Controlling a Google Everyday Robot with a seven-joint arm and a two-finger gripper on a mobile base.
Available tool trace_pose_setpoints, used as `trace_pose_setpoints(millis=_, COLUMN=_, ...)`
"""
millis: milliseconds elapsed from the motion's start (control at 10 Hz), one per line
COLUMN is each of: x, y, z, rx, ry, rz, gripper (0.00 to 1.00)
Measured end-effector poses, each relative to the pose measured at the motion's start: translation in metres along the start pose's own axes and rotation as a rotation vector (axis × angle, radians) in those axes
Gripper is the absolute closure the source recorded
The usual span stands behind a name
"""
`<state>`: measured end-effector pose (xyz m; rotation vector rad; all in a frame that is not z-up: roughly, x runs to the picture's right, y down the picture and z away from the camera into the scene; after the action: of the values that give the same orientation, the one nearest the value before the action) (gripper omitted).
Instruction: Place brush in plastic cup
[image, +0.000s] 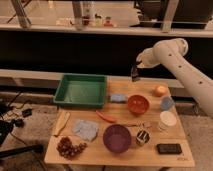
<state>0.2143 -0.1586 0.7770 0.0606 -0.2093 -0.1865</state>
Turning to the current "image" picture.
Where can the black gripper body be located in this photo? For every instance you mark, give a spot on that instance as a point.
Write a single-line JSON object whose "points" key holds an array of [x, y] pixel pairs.
{"points": [[134, 72]]}

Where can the blue plastic cup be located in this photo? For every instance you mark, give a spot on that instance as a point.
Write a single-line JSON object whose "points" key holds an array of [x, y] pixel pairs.
{"points": [[166, 103]]}

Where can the white paper cup stack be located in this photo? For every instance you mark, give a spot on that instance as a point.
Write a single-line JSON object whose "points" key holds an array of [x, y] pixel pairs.
{"points": [[167, 120]]}

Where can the blue sponge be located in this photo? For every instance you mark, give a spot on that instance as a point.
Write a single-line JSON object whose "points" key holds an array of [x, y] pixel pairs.
{"points": [[118, 98]]}

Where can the orange fruit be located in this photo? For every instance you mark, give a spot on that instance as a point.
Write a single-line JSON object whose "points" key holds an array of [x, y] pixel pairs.
{"points": [[160, 91]]}

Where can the orange bowl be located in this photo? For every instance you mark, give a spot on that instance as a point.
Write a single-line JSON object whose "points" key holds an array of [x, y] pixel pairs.
{"points": [[137, 104]]}

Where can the metal fork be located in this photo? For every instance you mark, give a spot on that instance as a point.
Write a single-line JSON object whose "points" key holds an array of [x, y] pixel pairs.
{"points": [[144, 125]]}

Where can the green plastic tray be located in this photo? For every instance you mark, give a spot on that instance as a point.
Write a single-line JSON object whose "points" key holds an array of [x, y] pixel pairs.
{"points": [[81, 91]]}

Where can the small metal can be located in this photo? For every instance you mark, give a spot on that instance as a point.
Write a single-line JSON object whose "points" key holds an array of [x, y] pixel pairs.
{"points": [[142, 137]]}

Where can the purple bowl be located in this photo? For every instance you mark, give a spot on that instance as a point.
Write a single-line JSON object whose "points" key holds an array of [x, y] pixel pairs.
{"points": [[117, 138]]}

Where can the blue cloth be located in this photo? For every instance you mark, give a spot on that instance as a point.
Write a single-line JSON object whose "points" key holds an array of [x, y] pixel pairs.
{"points": [[87, 130]]}

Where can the black phone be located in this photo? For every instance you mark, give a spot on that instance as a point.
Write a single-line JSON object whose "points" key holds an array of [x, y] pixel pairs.
{"points": [[169, 149]]}

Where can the wooden spatula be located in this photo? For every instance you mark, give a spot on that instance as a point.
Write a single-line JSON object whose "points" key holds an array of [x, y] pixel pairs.
{"points": [[61, 122]]}

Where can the bunch of red grapes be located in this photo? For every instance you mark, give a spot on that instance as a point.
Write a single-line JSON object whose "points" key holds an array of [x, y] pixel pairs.
{"points": [[68, 150]]}

